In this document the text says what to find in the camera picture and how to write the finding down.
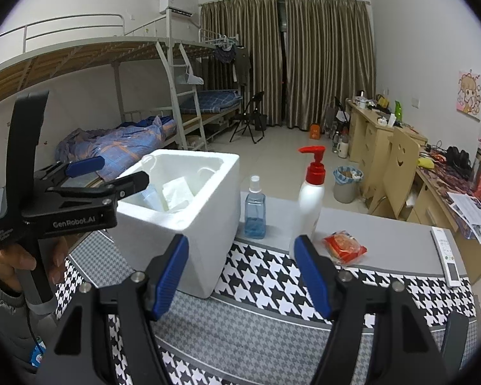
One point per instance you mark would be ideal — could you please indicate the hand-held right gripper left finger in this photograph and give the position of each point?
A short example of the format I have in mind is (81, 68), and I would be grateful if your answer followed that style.
(170, 280)

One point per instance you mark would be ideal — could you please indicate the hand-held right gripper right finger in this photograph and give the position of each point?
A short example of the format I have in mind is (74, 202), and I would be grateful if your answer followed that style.
(312, 280)

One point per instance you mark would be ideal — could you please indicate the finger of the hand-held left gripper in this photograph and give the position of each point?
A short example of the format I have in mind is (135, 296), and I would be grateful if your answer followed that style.
(84, 165)
(116, 189)

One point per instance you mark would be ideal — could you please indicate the blue face mask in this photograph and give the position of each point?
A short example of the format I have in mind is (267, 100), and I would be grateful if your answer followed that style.
(152, 198)

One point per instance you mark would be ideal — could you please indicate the white foam box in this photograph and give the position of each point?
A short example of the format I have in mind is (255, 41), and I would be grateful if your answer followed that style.
(208, 240)

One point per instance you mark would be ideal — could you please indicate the person's left forearm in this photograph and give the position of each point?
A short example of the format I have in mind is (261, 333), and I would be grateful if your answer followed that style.
(2, 313)

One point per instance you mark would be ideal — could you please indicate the person's left hand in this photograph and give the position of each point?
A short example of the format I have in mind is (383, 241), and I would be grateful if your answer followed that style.
(12, 258)

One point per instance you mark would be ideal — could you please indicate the blue plaid quilt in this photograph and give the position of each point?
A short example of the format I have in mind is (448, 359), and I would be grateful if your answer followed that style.
(120, 146)

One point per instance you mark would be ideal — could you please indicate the red snack packet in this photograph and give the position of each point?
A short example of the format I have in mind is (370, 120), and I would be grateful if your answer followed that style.
(344, 248)

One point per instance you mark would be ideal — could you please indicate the white red pump bottle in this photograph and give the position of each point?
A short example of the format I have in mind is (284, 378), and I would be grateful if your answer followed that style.
(310, 204)

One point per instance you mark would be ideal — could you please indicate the blue spray bottle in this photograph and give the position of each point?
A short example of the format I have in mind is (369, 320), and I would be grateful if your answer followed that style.
(255, 216)

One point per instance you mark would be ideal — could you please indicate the grey trash bin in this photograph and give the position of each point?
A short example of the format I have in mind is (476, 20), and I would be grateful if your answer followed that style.
(346, 188)

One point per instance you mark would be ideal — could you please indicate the white metal bunk bed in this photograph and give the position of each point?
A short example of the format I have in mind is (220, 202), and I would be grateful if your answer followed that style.
(84, 44)
(220, 40)

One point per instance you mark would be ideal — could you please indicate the blue checked bedsheet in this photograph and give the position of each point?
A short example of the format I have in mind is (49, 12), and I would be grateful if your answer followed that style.
(212, 100)

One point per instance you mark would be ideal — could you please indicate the white hanging pouch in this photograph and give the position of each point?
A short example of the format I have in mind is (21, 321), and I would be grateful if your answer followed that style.
(190, 80)

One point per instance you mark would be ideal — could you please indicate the blue white packet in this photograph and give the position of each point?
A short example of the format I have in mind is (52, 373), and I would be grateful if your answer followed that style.
(37, 353)

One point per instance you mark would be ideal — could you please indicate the white remote control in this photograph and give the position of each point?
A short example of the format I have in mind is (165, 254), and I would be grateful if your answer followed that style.
(447, 256)

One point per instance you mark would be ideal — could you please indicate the white thermos jug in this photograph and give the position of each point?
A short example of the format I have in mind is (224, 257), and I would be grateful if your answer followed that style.
(344, 146)

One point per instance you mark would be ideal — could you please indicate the wooden desk with patterned cover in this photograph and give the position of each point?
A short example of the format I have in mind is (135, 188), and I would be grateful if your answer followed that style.
(429, 204)

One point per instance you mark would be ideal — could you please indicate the wooden smiley chair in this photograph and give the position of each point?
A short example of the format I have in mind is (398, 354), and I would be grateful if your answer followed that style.
(397, 168)

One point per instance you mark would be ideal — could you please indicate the orange container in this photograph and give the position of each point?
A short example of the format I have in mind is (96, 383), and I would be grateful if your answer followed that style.
(315, 132)

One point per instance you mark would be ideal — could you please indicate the wooden desk with drawers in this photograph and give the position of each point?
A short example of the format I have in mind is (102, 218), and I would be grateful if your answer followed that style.
(364, 140)

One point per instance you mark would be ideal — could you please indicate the black folding chair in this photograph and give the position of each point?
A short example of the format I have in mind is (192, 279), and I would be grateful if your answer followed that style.
(250, 116)

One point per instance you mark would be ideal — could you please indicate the yellow cloth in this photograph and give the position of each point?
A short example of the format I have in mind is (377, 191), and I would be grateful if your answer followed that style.
(425, 162)

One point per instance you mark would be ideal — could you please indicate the folded black chair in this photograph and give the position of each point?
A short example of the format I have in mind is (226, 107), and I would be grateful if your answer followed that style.
(338, 112)

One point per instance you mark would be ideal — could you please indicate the printed paper sheets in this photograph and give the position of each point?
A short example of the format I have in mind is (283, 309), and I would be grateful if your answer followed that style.
(469, 212)

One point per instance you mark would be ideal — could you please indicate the blue hanging garment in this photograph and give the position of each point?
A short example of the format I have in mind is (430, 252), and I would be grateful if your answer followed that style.
(225, 54)

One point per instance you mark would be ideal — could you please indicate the dark hanging shirt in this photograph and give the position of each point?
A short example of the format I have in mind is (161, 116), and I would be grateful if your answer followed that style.
(242, 66)

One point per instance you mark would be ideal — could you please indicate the brown curtain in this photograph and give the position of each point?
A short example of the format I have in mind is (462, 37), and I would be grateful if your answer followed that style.
(328, 60)
(244, 60)

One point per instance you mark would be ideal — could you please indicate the white air conditioner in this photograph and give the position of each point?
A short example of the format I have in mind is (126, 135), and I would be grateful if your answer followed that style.
(176, 6)

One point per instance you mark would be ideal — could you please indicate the white pot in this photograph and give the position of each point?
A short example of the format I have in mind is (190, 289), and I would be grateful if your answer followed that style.
(361, 99)

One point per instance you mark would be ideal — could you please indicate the black rounded item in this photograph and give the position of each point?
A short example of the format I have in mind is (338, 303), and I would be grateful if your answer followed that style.
(459, 159)

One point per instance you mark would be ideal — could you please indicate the white wall socket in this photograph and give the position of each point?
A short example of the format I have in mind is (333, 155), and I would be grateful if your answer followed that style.
(415, 103)

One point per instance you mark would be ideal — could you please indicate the pink cartoon wall poster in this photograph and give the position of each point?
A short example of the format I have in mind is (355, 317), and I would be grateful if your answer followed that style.
(469, 95)

